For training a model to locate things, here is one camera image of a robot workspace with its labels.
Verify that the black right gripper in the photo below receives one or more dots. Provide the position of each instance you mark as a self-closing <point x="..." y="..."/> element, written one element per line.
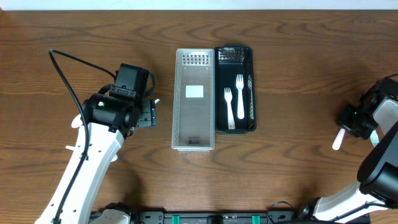
<point x="347" y="120"/>

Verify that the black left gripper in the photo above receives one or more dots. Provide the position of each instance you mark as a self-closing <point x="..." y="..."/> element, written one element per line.
<point x="148" y="112"/>

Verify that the white plastic fork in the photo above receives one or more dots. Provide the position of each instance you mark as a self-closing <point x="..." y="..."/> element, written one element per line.
<point x="374" y="138"/>
<point x="228" y="98"/>
<point x="240" y="86"/>

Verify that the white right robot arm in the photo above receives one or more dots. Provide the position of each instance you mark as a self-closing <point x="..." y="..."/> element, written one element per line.
<point x="375" y="187"/>

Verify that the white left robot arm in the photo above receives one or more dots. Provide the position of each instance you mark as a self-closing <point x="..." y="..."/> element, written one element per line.
<point x="106" y="121"/>

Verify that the clear white plastic basket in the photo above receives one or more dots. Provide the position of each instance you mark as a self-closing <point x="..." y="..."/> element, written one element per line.
<point x="193" y="126"/>

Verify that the dark green plastic basket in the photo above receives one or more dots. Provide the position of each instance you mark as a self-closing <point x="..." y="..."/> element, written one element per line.
<point x="231" y="60"/>

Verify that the black aluminium rail with clips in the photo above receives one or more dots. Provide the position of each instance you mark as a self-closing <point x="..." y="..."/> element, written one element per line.
<point x="121" y="213"/>

